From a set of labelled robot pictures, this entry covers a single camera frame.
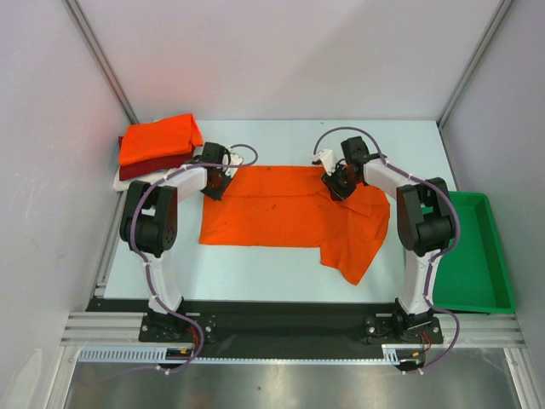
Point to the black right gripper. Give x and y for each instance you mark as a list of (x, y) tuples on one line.
[(336, 187)]

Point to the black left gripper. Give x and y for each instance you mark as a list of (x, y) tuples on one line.
[(217, 194)]

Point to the orange t-shirt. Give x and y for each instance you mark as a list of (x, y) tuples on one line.
[(289, 206), (180, 125)]

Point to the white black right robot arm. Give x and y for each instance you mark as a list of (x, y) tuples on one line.
[(427, 223)]

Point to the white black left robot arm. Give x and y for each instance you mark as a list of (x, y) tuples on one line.
[(149, 223)]

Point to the folded white t-shirt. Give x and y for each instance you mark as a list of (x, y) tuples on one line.
[(121, 186)]

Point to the folded orange t-shirt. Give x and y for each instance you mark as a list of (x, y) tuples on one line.
[(180, 125)]

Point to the folded dark red t-shirt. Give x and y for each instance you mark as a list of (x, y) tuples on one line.
[(149, 167)]

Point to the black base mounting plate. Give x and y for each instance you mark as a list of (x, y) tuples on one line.
[(281, 330)]

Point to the green plastic tray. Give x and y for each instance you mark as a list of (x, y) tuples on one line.
[(474, 276)]

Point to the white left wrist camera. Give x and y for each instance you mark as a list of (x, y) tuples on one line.
[(231, 163)]

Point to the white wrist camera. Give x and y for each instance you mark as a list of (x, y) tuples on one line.
[(328, 159), (231, 163)]

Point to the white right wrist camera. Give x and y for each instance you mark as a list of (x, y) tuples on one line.
[(328, 159)]

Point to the white slotted cable duct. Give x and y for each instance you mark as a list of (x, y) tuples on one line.
[(173, 356)]

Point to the aluminium frame rail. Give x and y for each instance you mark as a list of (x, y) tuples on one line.
[(486, 331)]

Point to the left corner aluminium post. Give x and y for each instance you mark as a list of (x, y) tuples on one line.
[(92, 42)]

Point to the corner aluminium post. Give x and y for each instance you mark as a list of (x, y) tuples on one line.
[(92, 42), (492, 29)]

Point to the right corner aluminium post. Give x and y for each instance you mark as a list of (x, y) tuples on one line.
[(492, 29)]

